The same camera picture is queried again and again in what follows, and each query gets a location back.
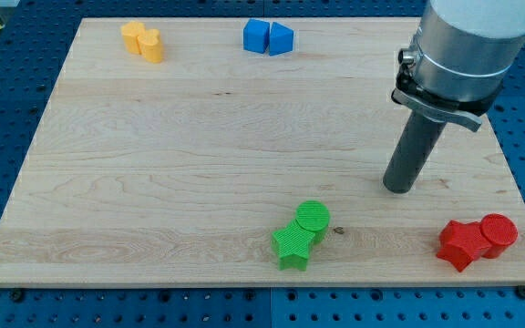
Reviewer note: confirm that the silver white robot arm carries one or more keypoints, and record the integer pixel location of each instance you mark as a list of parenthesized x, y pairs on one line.
[(454, 66)]

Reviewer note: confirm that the green circle block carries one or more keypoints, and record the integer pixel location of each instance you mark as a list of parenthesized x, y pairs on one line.
[(313, 216)]

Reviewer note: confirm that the red circle block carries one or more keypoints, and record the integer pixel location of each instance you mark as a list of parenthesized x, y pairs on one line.
[(500, 232)]

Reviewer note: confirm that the light wooden board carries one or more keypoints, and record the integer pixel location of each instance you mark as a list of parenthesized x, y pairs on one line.
[(177, 174)]

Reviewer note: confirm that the green star block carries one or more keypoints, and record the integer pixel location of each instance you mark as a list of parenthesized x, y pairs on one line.
[(292, 246)]

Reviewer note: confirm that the blue triangle block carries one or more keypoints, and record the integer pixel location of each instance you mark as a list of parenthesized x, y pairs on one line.
[(281, 39)]

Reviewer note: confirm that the blue cube block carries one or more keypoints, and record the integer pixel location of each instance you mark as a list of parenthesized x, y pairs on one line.
[(255, 35)]

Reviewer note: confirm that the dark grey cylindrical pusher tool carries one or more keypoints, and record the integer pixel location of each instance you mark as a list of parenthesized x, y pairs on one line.
[(419, 137)]

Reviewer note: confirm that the yellow heart block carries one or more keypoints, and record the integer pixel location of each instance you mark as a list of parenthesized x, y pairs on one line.
[(150, 45)]

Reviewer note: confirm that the yellow star block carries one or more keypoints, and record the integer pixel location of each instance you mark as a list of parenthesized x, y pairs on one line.
[(130, 33)]

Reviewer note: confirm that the red star block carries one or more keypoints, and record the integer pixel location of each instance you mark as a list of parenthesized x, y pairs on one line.
[(462, 243)]

